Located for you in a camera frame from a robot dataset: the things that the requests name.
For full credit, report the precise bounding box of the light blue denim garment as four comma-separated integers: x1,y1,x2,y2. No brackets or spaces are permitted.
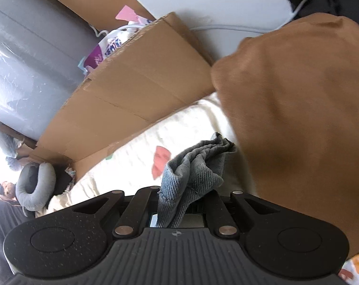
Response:
156,132,237,228

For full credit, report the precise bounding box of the cream patterned bed sheet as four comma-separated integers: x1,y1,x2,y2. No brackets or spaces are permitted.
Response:
44,91,257,214

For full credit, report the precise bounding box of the grey neck pillow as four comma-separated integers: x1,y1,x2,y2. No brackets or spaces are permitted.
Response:
16,163,56,212

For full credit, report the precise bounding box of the brown cardboard sheet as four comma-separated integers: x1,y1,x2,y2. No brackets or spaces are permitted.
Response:
29,12,214,178

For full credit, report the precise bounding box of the brown folded garment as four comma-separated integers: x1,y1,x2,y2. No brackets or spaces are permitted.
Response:
211,13,359,255

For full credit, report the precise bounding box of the purple white plastic bag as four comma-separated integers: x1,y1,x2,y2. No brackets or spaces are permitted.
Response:
78,20,151,75

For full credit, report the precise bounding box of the grey plastic wrapped roll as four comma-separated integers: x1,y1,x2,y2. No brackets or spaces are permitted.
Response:
0,0,98,140

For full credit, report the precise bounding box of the white cable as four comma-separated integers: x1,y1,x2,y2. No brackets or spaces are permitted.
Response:
190,0,326,34

